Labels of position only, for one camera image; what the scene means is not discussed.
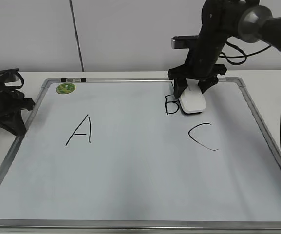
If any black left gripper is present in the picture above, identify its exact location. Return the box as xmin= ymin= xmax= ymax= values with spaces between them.
xmin=0 ymin=68 xmax=35 ymax=136

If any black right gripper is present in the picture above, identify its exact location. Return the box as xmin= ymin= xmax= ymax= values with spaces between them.
xmin=168 ymin=14 xmax=228 ymax=99

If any white whiteboard eraser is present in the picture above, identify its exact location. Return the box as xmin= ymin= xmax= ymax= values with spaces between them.
xmin=179 ymin=85 xmax=206 ymax=114

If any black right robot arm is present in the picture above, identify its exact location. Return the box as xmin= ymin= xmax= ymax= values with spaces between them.
xmin=168 ymin=0 xmax=281 ymax=98

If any round green magnet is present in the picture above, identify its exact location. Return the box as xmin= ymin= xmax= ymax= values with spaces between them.
xmin=56 ymin=83 xmax=76 ymax=95

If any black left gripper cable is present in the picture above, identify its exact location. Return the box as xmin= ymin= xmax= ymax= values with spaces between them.
xmin=0 ymin=68 xmax=25 ymax=91

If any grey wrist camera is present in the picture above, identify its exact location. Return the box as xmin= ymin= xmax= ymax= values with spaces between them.
xmin=171 ymin=36 xmax=198 ymax=49

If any black clip on frame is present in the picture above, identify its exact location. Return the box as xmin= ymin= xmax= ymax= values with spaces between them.
xmin=60 ymin=78 xmax=87 ymax=83

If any white board with grey frame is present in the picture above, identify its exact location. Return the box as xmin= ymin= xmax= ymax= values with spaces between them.
xmin=0 ymin=78 xmax=281 ymax=233

